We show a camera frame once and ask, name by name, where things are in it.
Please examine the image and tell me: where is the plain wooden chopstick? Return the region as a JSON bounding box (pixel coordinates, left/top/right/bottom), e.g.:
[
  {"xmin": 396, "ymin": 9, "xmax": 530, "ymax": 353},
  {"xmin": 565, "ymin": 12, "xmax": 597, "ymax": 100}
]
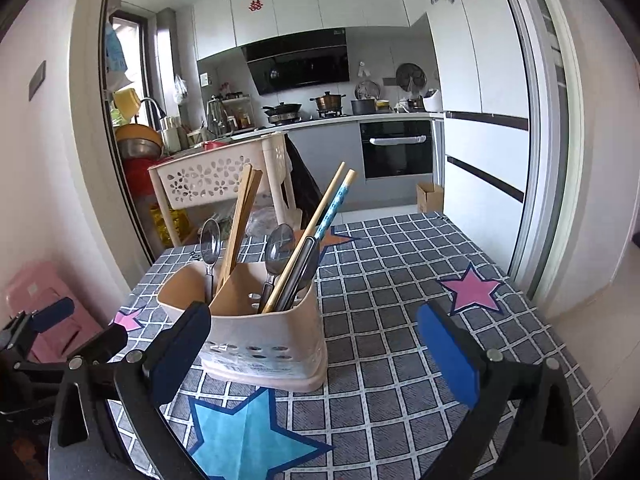
[{"xmin": 262, "ymin": 162, "xmax": 346, "ymax": 313}]

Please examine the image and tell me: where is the bamboo chopstick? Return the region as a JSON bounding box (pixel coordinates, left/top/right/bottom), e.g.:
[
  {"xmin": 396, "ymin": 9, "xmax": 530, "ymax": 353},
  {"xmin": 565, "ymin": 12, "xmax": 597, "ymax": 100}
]
[
  {"xmin": 216, "ymin": 164, "xmax": 253, "ymax": 292},
  {"xmin": 231, "ymin": 167, "xmax": 262, "ymax": 272}
]

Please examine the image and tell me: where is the blue floral patterned chopstick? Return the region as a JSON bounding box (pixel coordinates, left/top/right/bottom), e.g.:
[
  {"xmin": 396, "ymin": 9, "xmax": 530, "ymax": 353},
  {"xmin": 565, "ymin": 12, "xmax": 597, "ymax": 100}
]
[{"xmin": 314, "ymin": 169, "xmax": 357, "ymax": 242}]

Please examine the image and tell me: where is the steel spoon dark handle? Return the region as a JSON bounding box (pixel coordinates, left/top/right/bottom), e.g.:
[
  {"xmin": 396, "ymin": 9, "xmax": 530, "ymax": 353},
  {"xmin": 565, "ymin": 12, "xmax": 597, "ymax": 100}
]
[{"xmin": 276, "ymin": 236, "xmax": 320, "ymax": 312}]

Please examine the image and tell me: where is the pink stool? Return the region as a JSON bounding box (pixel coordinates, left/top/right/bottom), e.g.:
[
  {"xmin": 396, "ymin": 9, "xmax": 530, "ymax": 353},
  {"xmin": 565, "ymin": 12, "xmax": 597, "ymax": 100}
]
[{"xmin": 2, "ymin": 261, "xmax": 102, "ymax": 363}]

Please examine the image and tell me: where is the beige plastic utensil caddy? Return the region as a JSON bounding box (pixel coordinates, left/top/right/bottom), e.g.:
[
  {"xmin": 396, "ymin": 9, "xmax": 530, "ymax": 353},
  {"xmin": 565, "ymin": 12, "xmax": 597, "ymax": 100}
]
[{"xmin": 156, "ymin": 259, "xmax": 330, "ymax": 394}]

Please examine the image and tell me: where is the grey checkered tablecloth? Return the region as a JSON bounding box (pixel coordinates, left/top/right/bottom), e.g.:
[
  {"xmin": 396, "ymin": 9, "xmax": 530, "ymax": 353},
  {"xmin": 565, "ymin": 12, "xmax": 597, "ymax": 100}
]
[{"xmin": 106, "ymin": 210, "xmax": 616, "ymax": 480}]

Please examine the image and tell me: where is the cardboard box on floor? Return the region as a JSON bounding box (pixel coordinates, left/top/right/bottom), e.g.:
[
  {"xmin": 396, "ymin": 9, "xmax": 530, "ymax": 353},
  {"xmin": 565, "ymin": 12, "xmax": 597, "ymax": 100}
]
[{"xmin": 416, "ymin": 182, "xmax": 445, "ymax": 212}]

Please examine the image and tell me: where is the black built-in oven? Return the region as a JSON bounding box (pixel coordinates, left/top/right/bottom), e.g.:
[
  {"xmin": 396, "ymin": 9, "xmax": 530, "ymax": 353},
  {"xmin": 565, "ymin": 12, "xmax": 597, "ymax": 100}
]
[{"xmin": 359, "ymin": 120, "xmax": 434, "ymax": 179}]

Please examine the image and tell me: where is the black wok on stove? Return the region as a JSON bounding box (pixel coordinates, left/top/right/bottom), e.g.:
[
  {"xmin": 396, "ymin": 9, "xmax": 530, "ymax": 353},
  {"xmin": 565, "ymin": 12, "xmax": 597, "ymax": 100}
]
[{"xmin": 262, "ymin": 102, "xmax": 302, "ymax": 124}]

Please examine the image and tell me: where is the golden pot on stove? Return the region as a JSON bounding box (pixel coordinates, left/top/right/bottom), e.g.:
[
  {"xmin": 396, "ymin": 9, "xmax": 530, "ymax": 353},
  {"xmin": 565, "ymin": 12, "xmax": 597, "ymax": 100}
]
[{"xmin": 311, "ymin": 91, "xmax": 345, "ymax": 114}]

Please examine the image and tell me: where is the white refrigerator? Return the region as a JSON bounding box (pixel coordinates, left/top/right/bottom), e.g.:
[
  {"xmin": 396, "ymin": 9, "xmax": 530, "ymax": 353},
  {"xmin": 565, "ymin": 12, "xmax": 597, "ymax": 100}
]
[{"xmin": 404, "ymin": 0, "xmax": 529, "ymax": 271}]

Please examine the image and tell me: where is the black range hood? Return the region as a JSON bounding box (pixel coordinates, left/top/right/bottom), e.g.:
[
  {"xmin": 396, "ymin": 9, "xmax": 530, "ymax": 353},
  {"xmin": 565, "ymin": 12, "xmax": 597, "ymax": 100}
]
[{"xmin": 242, "ymin": 28, "xmax": 349, "ymax": 96}]

